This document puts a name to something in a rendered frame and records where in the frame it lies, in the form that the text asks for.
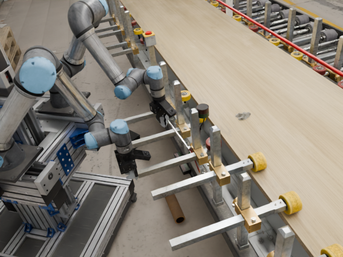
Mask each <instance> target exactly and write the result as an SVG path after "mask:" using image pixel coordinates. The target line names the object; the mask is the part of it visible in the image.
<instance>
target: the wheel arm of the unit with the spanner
mask: <svg viewBox="0 0 343 257"><path fill-rule="evenodd" d="M204 151H205V152H206V154H207V155H208V156H210V155H211V152H210V150H208V149H207V148H206V149H204ZM195 160H197V157H196V155H195V153H194V152H193V153H190V154H187V155H184V156H181V157H178V158H175V159H171V160H168V161H165V162H162V163H159V164H156V165H152V166H149V167H146V168H142V169H139V170H137V172H138V178H142V177H145V176H148V175H151V174H154V173H157V172H160V171H163V170H166V169H170V168H173V167H176V166H179V165H182V164H186V163H189V162H192V161H195Z"/></svg>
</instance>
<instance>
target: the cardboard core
mask: <svg viewBox="0 0 343 257"><path fill-rule="evenodd" d="M165 199H166V202H167V204H168V206H169V209H170V211H171V214H172V216H173V218H174V221H175V223H176V224H180V223H182V222H184V221H185V216H184V214H183V212H182V209H181V207H180V205H179V203H178V201H177V198H176V196H175V194H173V195H170V196H167V197H165Z"/></svg>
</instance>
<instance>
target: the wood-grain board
mask: <svg viewBox="0 0 343 257"><path fill-rule="evenodd" d="M119 1H120V2H121V4H122V5H123V6H124V7H125V8H126V10H128V11H129V13H130V14H131V17H132V18H133V20H135V21H136V24H137V25H138V26H139V28H142V32H143V33H145V32H146V31H153V32H154V34H155V37H156V43H157V44H156V45H154V48H155V50H156V51H157V52H158V54H159V55H160V56H161V58H162V59H163V60H164V62H165V63H166V64H167V66H168V67H169V68H170V70H171V71H172V72H173V74H174V75H175V76H176V78H177V79H178V80H179V82H180V83H181V84H182V86H183V87H184V88H185V90H186V91H189V92H190V96H191V98H192V99H193V101H194V102H195V103H196V105H199V104H207V105H208V106H209V116H208V117H207V119H208V121H209V122H210V123H211V125H212V126H215V125H217V126H218V127H219V129H220V137H221V138H222V139H223V141H224V142H225V143H226V145H227V146H228V147H229V149H230V150H231V151H232V153H233V154H234V155H235V157H236V158H237V159H238V161H239V162H240V161H243V160H246V159H248V155H251V154H254V153H257V152H262V153H263V154H264V156H265V158H266V161H267V167H266V168H265V169H262V170H259V171H257V172H254V171H253V170H252V169H248V170H246V172H247V173H248V175H249V176H250V177H251V179H252V180H253V181H254V183H255V184H256V185H257V187H258V188H259V189H260V191H261V192H262V193H263V195H264V196H265V197H266V199H267V200H268V201H269V203H270V202H273V201H276V200H279V196H280V195H281V194H284V193H287V192H289V191H295V192H296V193H297V194H298V195H299V197H300V199H301V201H302V205H303V207H302V209H301V210H300V211H298V212H295V213H292V214H290V215H288V214H286V213H285V212H284V211H282V212H279V213H278V215H279V216H280V217H281V219H282V220H283V221H284V223H285V224H286V225H288V226H289V227H290V228H291V230H292V231H293V232H294V234H295V238H296V239H297V240H298V242H299V243H300V244H301V246H302V247H303V248H304V250H305V251H306V252H307V254H308V255H309V256H310V257H317V256H320V255H321V249H323V248H325V247H328V246H330V245H333V244H339V245H341V246H342V247H343V89H342V88H341V87H339V86H337V85H336V84H334V83H333V82H331V81H330V80H328V79H326V78H325V77H323V76H322V75H320V74H319V73H317V72H316V71H314V70H312V69H311V68H309V67H308V66H306V65H305V64H303V63H302V62H300V61H298V60H297V59H295V58H294V57H292V56H291V55H289V54H288V53H286V52H285V51H283V50H281V49H280V48H278V47H277V46H275V45H273V44H272V43H270V42H269V41H267V40H266V39H264V38H263V37H261V36H259V35H258V34H256V33H255V32H253V31H252V30H250V29H249V28H247V27H246V26H244V25H243V24H241V23H240V22H238V21H237V20H235V19H233V18H232V17H230V16H229V15H227V14H226V13H224V12H223V11H221V10H219V9H218V8H216V7H215V6H213V5H211V4H210V3H208V2H207V1H205V0H119ZM243 112H250V113H251V115H250V116H249V117H248V118H247V119H244V120H238V118H237V117H235V115H236V114H238V113H243Z"/></svg>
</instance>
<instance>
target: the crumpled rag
mask: <svg viewBox="0 0 343 257"><path fill-rule="evenodd" d="M250 115H251V113H250V112H243V113H238V114H236V115H235V117H237V118H238V120H244V119H247V118H248V117H249V116H250Z"/></svg>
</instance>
